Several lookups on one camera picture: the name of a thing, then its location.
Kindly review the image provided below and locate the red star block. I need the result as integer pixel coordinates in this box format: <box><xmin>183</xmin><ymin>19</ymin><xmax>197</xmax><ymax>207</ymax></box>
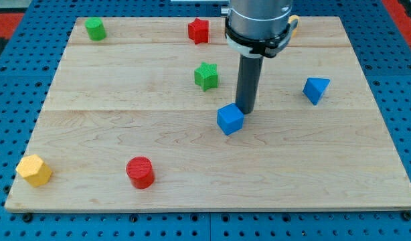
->
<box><xmin>188</xmin><ymin>18</ymin><xmax>210</xmax><ymax>44</ymax></box>

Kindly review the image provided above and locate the blue cube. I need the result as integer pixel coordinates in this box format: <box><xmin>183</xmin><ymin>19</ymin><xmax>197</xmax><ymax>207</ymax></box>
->
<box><xmin>217</xmin><ymin>103</ymin><xmax>244</xmax><ymax>135</ymax></box>

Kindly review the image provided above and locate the wooden board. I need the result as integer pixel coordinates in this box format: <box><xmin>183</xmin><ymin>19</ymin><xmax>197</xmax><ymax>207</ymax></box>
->
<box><xmin>5</xmin><ymin>17</ymin><xmax>411</xmax><ymax>213</ymax></box>

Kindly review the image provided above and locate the green cylinder block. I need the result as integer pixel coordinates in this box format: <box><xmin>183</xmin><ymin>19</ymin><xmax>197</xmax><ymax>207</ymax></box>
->
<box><xmin>84</xmin><ymin>17</ymin><xmax>106</xmax><ymax>41</ymax></box>

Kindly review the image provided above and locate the yellow hexagon block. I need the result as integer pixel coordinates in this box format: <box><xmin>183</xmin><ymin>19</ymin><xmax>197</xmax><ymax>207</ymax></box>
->
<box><xmin>15</xmin><ymin>155</ymin><xmax>52</xmax><ymax>187</ymax></box>

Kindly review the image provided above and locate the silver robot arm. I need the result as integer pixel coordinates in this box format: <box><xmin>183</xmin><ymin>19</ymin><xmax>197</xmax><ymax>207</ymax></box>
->
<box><xmin>225</xmin><ymin>0</ymin><xmax>298</xmax><ymax>114</ymax></box>

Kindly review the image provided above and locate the red cylinder block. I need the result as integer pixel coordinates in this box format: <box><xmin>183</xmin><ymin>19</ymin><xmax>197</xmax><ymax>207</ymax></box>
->
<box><xmin>126</xmin><ymin>156</ymin><xmax>155</xmax><ymax>189</ymax></box>

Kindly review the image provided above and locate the green star block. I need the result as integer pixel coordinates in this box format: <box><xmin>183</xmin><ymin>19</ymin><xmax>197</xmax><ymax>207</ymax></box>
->
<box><xmin>194</xmin><ymin>62</ymin><xmax>219</xmax><ymax>92</ymax></box>

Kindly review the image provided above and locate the blue triangular prism block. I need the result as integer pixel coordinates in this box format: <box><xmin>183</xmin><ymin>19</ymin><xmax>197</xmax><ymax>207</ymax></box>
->
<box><xmin>303</xmin><ymin>77</ymin><xmax>331</xmax><ymax>105</ymax></box>

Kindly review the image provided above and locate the yellow block behind arm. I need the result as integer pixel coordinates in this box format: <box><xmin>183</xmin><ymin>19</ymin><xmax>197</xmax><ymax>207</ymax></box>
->
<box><xmin>288</xmin><ymin>15</ymin><xmax>300</xmax><ymax>37</ymax></box>

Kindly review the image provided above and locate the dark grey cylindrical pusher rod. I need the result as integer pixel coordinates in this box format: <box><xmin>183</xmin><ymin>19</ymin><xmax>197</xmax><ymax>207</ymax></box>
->
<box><xmin>235</xmin><ymin>55</ymin><xmax>263</xmax><ymax>114</ymax></box>

